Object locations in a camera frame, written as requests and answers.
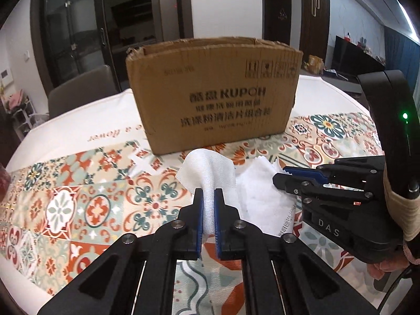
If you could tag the white shoe rack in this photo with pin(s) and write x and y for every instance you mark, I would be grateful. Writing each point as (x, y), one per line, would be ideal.
(23, 115)

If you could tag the white gauze cloth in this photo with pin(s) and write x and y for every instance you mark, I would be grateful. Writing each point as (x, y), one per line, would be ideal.
(208, 174)

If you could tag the black television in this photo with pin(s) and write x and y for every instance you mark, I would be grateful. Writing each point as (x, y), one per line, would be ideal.
(356, 55)

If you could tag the grey rabbit plush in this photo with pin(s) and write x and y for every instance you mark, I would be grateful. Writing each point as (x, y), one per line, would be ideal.
(363, 42)

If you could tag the slatted wooden cabinet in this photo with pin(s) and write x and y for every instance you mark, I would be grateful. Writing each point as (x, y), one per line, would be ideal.
(313, 29)

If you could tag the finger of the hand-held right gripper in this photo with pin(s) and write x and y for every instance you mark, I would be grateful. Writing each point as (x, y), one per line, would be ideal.
(303, 173)
(292, 185)

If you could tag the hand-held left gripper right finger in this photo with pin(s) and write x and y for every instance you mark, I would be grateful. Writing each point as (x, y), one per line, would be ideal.
(218, 242)

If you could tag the dark wooden door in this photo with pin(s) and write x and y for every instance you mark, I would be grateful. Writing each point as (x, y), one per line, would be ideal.
(277, 29)

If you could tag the brown cardboard box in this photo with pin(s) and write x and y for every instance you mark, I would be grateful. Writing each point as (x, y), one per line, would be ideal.
(213, 101)

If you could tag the dark red object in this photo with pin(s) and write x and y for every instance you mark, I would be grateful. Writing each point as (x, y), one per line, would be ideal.
(4, 183)

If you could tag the white table cover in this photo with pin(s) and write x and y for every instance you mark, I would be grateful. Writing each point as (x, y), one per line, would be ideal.
(82, 121)

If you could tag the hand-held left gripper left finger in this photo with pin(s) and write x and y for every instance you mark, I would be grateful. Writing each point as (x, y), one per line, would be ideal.
(197, 233)

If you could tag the grey dining chair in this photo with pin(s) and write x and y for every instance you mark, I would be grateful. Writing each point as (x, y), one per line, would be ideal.
(82, 88)

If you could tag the yellow paper bag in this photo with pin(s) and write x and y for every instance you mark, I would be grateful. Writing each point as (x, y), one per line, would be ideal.
(315, 65)

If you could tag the patterned tile-print table runner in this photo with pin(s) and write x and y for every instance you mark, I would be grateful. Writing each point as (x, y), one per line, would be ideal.
(98, 210)

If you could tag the person's right hand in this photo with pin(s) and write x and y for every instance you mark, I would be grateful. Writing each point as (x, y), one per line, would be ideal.
(388, 266)

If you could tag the white intercom panel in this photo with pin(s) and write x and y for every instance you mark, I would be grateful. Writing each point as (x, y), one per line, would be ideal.
(5, 74)

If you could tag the blue curtain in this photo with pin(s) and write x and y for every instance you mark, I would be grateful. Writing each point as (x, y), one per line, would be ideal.
(398, 52)

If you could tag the sliding glass door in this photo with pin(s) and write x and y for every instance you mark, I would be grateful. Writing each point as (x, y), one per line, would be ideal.
(69, 29)

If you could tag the door hanging ornament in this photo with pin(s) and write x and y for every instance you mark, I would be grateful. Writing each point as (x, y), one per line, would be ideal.
(282, 13)

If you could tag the person's right forearm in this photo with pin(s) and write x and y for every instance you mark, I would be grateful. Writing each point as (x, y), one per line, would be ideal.
(402, 215)

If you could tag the smooth white cloth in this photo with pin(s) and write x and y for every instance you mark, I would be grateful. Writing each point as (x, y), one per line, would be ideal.
(262, 200)

